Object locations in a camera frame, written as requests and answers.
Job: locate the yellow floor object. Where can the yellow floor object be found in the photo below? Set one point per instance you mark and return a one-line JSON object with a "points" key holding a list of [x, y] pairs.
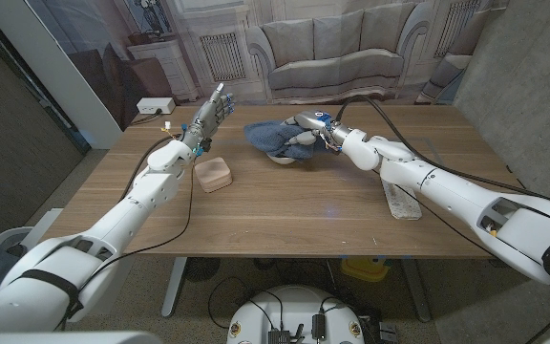
{"points": [[363, 270]]}

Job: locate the blue terry towel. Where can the blue terry towel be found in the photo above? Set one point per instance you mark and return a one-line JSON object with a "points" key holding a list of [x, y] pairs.
{"points": [[265, 136]]}

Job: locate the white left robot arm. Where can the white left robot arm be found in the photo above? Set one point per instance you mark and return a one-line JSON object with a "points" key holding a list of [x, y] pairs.
{"points": [[127, 210]]}

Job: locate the white power strip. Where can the white power strip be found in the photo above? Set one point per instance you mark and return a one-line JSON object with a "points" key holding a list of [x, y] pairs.
{"points": [[155, 105]]}

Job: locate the black power adapter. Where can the black power adapter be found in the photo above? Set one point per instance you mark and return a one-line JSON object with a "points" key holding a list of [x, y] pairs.
{"points": [[319, 327]]}

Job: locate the white ceramic bowl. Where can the white ceramic bowl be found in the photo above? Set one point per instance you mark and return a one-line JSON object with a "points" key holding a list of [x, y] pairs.
{"points": [[282, 160]]}

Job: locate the black electronics module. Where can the black electronics module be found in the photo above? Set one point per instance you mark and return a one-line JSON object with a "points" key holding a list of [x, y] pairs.
{"points": [[280, 337]]}

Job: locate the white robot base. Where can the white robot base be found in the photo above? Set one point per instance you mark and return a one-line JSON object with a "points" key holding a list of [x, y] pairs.
{"points": [[299, 306]]}

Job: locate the printed living room backdrop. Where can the printed living room backdrop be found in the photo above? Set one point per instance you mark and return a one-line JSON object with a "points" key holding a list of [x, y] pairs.
{"points": [[332, 48]]}

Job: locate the white table leg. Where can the white table leg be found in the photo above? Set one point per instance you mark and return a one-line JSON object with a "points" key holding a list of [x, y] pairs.
{"points": [[174, 291]]}

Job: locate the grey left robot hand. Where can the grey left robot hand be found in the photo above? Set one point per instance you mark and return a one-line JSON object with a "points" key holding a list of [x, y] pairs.
{"points": [[205, 122]]}

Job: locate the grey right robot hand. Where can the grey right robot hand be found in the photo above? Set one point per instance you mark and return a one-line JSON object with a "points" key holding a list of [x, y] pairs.
{"points": [[314, 122]]}

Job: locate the black round floor fan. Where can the black round floor fan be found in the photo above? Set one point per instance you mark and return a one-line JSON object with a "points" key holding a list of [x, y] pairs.
{"points": [[202, 269]]}

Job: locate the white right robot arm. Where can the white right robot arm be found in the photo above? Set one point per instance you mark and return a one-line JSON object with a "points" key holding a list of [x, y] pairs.
{"points": [[447, 191]]}

